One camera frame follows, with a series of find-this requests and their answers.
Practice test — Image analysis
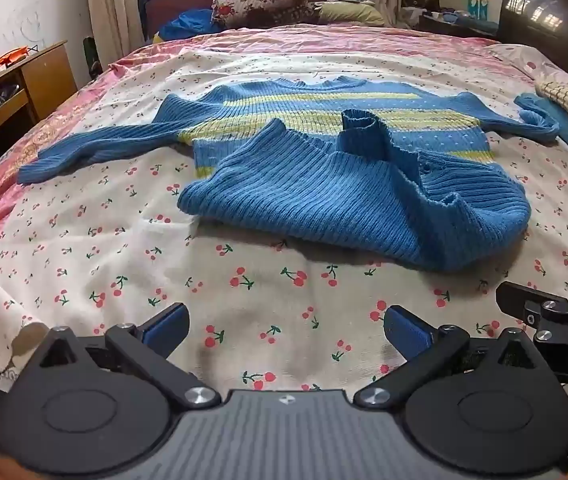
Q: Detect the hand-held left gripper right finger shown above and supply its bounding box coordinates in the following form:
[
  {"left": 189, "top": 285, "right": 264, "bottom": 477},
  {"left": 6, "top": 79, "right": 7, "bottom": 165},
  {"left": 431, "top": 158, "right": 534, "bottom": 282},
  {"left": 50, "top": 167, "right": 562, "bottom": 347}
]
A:
[{"left": 354, "top": 305, "right": 540, "bottom": 409}]

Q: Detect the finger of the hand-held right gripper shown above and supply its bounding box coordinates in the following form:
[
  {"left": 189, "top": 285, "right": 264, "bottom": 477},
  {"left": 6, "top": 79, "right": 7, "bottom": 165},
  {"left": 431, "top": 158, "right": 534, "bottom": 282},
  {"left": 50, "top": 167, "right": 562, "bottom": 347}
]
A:
[{"left": 495, "top": 281, "right": 565, "bottom": 318}]

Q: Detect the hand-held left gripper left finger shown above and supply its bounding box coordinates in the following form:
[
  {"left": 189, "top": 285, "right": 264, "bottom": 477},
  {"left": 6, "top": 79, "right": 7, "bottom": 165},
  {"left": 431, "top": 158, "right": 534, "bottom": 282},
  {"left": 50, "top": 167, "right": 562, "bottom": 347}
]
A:
[{"left": 39, "top": 302, "right": 222, "bottom": 409}]

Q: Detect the blue yellow-striped knit sweater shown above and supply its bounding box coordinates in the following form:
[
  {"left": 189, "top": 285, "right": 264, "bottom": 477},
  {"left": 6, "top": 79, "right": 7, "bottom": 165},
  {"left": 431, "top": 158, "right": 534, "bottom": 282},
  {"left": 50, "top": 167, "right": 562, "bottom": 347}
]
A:
[{"left": 16, "top": 75, "right": 562, "bottom": 273}]

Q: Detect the cherry print bed sheet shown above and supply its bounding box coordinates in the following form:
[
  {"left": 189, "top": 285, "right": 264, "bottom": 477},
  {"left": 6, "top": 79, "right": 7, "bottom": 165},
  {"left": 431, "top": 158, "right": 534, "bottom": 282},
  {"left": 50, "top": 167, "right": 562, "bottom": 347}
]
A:
[{"left": 0, "top": 35, "right": 568, "bottom": 396}]

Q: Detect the white pink-dotted pillow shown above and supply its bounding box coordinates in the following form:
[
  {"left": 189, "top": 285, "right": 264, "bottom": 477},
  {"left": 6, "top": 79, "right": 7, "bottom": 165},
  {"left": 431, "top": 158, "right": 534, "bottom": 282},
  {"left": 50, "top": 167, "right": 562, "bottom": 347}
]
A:
[{"left": 486, "top": 42, "right": 568, "bottom": 91}]

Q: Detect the dark nightstand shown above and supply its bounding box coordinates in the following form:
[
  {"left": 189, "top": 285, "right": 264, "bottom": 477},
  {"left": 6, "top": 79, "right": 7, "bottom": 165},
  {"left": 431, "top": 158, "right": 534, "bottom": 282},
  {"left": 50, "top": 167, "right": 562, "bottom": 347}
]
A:
[{"left": 419, "top": 12, "right": 500, "bottom": 38}]

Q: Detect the wooden side cabinet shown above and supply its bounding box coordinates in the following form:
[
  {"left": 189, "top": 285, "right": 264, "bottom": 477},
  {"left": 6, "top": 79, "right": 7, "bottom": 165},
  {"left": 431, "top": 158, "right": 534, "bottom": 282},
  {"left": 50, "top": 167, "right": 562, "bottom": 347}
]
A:
[{"left": 0, "top": 40, "right": 79, "bottom": 161}]

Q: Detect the blue and yellow cloth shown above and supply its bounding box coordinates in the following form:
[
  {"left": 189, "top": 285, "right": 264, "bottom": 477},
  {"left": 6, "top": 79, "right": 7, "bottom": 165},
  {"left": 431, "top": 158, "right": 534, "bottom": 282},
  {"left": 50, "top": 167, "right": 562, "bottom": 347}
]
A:
[{"left": 153, "top": 9, "right": 225, "bottom": 43}]

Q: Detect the pink striped bedspread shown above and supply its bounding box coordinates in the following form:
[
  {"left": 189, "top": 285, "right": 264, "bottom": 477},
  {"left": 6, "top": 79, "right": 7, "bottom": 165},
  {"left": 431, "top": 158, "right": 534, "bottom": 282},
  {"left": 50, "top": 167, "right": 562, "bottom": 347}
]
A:
[{"left": 0, "top": 22, "right": 540, "bottom": 376}]

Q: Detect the orange object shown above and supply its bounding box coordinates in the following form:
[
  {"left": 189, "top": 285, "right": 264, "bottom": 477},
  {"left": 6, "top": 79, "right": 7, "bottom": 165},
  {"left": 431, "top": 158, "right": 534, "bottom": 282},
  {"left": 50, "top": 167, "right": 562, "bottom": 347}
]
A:
[{"left": 0, "top": 47, "right": 30, "bottom": 68}]

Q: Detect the yellow-green pillow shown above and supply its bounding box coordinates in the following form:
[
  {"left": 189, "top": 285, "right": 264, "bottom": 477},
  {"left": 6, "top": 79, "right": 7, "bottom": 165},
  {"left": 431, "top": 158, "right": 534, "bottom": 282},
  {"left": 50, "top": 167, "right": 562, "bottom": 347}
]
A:
[{"left": 314, "top": 0, "right": 387, "bottom": 27}]

